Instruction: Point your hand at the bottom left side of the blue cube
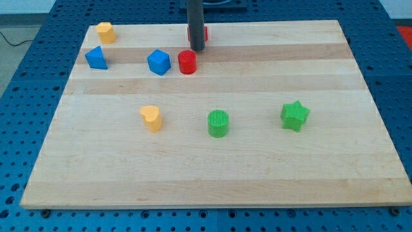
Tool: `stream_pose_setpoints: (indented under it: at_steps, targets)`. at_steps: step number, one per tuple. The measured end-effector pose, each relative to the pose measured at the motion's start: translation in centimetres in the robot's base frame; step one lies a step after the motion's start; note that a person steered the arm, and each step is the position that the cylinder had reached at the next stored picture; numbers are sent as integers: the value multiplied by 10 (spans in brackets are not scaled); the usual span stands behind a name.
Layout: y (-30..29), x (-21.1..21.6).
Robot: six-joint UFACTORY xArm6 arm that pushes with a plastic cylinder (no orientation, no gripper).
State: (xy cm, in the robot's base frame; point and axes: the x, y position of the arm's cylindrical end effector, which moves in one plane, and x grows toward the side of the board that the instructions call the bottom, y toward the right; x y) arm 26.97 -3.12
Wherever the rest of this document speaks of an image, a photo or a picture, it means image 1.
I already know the red cylinder block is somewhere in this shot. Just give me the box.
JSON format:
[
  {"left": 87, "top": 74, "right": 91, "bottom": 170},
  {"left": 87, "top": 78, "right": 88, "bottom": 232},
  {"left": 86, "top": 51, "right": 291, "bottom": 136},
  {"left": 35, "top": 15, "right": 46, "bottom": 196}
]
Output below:
[{"left": 178, "top": 50, "right": 197, "bottom": 75}]

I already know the dark grey cylindrical robot pointer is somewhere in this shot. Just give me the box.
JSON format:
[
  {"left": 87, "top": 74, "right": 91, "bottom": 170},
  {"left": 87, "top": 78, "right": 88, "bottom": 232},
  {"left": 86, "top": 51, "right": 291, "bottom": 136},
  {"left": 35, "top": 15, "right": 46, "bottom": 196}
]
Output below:
[{"left": 186, "top": 0, "right": 205, "bottom": 52}]

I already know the blue triangular prism block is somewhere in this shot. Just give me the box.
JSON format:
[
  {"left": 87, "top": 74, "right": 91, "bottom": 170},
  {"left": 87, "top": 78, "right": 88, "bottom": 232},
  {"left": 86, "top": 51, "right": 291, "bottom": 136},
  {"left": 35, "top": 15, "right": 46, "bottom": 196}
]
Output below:
[{"left": 85, "top": 46, "right": 108, "bottom": 70}]

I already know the red block behind pointer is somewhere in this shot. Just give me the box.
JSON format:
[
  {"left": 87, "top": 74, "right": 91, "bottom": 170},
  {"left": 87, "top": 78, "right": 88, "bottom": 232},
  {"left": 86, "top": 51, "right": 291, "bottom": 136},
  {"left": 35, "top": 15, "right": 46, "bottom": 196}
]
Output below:
[{"left": 187, "top": 26, "right": 209, "bottom": 42}]

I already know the green cylinder block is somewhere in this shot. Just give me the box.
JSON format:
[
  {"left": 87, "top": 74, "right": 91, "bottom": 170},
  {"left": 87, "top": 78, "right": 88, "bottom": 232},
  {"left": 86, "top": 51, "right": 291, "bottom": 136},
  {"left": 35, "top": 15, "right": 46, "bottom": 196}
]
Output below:
[{"left": 207, "top": 110, "right": 229, "bottom": 138}]

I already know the yellow heart block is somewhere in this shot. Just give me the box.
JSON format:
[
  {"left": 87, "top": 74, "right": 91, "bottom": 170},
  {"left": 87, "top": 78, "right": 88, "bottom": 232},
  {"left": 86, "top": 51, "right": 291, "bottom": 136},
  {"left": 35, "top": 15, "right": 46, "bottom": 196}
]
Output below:
[{"left": 140, "top": 105, "right": 162, "bottom": 133}]

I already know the yellow hexagon block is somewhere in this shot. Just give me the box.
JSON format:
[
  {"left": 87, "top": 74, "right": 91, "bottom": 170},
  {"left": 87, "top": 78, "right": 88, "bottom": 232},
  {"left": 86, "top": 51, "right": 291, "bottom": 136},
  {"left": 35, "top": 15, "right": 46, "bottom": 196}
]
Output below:
[{"left": 96, "top": 22, "right": 117, "bottom": 44}]

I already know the black cable on floor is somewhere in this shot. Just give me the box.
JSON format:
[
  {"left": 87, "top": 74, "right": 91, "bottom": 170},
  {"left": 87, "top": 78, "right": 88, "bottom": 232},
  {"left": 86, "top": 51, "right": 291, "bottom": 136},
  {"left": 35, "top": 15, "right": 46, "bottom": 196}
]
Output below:
[{"left": 0, "top": 31, "right": 35, "bottom": 47}]

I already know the blue cube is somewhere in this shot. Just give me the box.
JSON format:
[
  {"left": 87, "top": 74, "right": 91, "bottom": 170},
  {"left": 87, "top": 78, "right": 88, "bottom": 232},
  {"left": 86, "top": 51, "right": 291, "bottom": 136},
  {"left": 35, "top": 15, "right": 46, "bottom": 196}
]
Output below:
[{"left": 147, "top": 50, "right": 171, "bottom": 75}]

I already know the green star block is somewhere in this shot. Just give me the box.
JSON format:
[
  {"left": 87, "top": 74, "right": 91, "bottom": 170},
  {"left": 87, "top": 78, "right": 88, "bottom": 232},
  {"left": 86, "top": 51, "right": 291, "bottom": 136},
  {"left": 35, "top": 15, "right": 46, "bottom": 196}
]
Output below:
[{"left": 280, "top": 101, "right": 310, "bottom": 132}]

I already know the wooden board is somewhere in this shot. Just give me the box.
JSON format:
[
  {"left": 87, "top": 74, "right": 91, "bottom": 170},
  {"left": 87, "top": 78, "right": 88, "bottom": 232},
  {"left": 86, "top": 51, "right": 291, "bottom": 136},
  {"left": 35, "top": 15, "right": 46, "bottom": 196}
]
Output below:
[{"left": 21, "top": 20, "right": 411, "bottom": 209}]

